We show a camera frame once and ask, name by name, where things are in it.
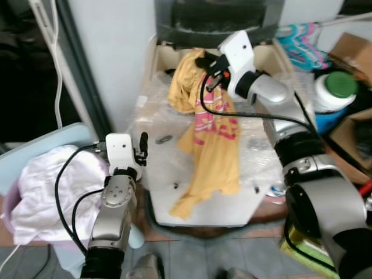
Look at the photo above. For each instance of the yellow shirt with pink print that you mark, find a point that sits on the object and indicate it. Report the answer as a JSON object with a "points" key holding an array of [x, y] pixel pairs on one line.
{"points": [[215, 151]]}

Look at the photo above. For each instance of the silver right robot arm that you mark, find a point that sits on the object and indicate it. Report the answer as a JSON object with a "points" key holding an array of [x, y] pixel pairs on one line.
{"points": [[317, 192]]}

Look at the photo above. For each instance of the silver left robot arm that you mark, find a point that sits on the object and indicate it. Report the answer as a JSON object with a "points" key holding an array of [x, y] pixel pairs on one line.
{"points": [[113, 209]]}

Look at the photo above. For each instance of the white washing machine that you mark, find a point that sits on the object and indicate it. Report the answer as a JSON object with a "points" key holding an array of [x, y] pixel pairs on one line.
{"points": [[168, 203]]}

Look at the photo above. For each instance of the small grey clip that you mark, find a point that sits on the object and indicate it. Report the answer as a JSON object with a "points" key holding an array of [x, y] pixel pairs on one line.
{"points": [[163, 139]]}

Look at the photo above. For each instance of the clear plastic sheet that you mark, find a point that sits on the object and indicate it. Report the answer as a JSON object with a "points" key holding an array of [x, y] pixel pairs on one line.
{"points": [[154, 116]]}

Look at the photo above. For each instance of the black washer control panel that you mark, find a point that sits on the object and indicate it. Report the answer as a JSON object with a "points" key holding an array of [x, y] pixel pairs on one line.
{"points": [[221, 20]]}

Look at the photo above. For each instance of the teal and pink hangers bunch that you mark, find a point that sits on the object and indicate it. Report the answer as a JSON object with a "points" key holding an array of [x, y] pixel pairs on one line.
{"points": [[302, 46]]}

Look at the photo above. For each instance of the pale pink white garment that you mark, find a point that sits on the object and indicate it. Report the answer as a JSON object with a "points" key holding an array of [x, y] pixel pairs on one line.
{"points": [[46, 192]]}

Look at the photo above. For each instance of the white bottle with green cap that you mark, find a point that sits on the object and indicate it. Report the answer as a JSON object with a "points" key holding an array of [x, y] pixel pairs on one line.
{"points": [[337, 90]]}

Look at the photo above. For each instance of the blue plastic container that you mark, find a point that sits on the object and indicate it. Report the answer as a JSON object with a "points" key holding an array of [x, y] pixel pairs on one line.
{"points": [[326, 121]]}

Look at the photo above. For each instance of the red stick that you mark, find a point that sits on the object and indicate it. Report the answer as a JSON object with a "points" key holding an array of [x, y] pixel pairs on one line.
{"points": [[365, 188]]}

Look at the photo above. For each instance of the open brown cardboard box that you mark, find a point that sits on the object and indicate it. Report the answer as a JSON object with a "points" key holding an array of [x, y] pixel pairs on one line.
{"points": [[349, 145]]}

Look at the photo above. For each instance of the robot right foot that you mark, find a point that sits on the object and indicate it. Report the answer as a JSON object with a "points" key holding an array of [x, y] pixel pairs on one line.
{"points": [[235, 274]]}

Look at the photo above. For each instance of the yellow green cloth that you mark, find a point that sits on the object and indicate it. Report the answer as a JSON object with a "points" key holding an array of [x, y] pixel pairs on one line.
{"points": [[302, 250]]}

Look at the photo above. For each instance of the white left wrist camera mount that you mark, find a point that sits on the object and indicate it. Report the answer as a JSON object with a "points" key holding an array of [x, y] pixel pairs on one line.
{"points": [[120, 148]]}

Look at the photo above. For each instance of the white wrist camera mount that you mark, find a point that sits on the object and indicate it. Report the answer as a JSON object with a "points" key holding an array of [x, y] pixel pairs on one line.
{"points": [[239, 55], [120, 148]]}

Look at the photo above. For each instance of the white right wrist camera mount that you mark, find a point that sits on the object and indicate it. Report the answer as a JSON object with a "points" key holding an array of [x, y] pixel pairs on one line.
{"points": [[239, 55]]}

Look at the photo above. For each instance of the dark grey door frame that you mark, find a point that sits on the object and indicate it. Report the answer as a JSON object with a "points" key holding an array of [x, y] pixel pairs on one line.
{"points": [[81, 70]]}

